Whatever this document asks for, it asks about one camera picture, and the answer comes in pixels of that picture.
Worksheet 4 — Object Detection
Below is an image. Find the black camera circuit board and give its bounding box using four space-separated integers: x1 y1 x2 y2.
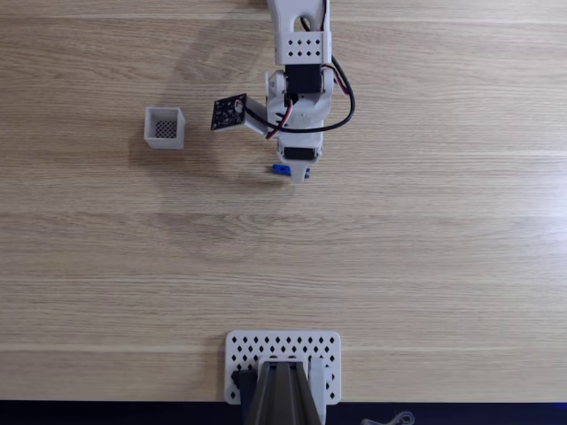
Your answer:
210 92 248 132

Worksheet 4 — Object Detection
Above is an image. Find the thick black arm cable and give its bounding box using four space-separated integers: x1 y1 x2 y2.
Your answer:
276 56 357 135

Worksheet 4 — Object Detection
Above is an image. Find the blue clothespin peg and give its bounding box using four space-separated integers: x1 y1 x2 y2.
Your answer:
271 163 312 179

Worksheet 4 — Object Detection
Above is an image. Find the white perforated mount plate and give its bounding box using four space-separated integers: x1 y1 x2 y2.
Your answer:
224 329 342 406

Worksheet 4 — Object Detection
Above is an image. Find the small white mesh-bottom crate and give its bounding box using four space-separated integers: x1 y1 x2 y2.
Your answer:
144 106 186 151

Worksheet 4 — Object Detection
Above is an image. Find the pale grey corner clamp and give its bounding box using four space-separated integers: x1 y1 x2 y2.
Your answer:
307 355 329 425

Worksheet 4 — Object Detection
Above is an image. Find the black aluminium extrusion post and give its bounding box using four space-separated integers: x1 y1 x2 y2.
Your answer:
242 359 325 425

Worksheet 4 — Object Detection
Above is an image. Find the red white servo wire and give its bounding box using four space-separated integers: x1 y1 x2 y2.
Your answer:
265 98 296 142
331 66 354 97

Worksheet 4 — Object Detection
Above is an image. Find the white camera mount strut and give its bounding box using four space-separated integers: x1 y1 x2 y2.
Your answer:
241 96 272 139

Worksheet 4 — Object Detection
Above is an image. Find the white post bracket with bolts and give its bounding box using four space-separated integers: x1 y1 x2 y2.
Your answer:
256 353 312 371

